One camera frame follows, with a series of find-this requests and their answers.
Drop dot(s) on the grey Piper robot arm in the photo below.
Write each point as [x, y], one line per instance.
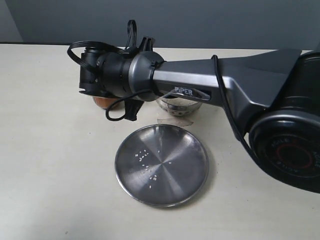
[271, 100]

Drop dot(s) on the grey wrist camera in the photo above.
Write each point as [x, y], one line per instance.
[89, 82]

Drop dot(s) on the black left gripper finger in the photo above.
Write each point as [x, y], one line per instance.
[146, 44]

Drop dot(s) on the brown wooden cup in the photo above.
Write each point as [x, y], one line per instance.
[102, 102]

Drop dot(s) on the steel bowl of rice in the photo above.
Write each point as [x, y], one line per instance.
[176, 106]

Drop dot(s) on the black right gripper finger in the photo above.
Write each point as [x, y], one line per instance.
[132, 108]

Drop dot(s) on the round steel plate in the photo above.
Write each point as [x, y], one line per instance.
[161, 165]

